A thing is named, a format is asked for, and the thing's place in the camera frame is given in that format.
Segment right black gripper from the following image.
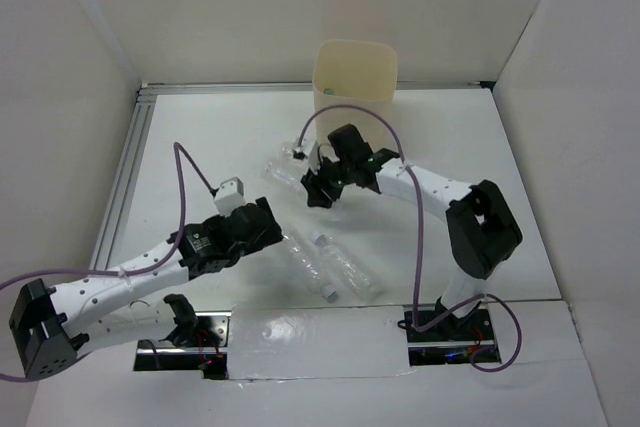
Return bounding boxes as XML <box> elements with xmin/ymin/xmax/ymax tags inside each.
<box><xmin>301</xmin><ymin>150</ymin><xmax>354</xmax><ymax>209</ymax></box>

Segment clear bottle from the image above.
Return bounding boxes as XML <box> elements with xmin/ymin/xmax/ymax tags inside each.
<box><xmin>310</xmin><ymin>232</ymin><xmax>384</xmax><ymax>302</ymax></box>
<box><xmin>278</xmin><ymin>142</ymin><xmax>307</xmax><ymax>162</ymax></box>
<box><xmin>261</xmin><ymin>158</ymin><xmax>306</xmax><ymax>196</ymax></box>
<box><xmin>283</xmin><ymin>227</ymin><xmax>338</xmax><ymax>303</ymax></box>

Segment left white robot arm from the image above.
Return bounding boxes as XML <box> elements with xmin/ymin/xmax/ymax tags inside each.
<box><xmin>8</xmin><ymin>198</ymin><xmax>283</xmax><ymax>382</ymax></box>

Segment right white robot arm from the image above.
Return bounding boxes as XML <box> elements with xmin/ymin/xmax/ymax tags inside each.
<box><xmin>293</xmin><ymin>124</ymin><xmax>523</xmax><ymax>339</ymax></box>

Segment beige plastic bin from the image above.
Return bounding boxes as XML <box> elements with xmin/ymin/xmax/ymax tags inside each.
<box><xmin>312</xmin><ymin>40</ymin><xmax>398</xmax><ymax>150</ymax></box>

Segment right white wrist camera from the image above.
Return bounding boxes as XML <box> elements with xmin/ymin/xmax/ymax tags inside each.
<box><xmin>292</xmin><ymin>139</ymin><xmax>322</xmax><ymax>174</ymax></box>

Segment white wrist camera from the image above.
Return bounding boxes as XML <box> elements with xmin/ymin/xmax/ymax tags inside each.
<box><xmin>292</xmin><ymin>139</ymin><xmax>322</xmax><ymax>174</ymax></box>
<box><xmin>214</xmin><ymin>177</ymin><xmax>246</xmax><ymax>217</ymax></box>

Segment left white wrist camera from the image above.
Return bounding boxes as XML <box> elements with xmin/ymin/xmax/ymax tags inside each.
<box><xmin>214</xmin><ymin>177</ymin><xmax>246</xmax><ymax>217</ymax></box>

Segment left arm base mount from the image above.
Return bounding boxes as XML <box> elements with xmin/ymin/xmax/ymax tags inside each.
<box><xmin>133</xmin><ymin>294</ymin><xmax>231</xmax><ymax>381</ymax></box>

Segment aluminium frame rail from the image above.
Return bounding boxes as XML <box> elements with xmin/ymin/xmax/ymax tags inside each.
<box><xmin>91</xmin><ymin>82</ymin><xmax>504</xmax><ymax>269</ymax></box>

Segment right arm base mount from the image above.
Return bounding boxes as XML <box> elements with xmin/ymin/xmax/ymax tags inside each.
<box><xmin>397</xmin><ymin>307</ymin><xmax>501</xmax><ymax>367</ymax></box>

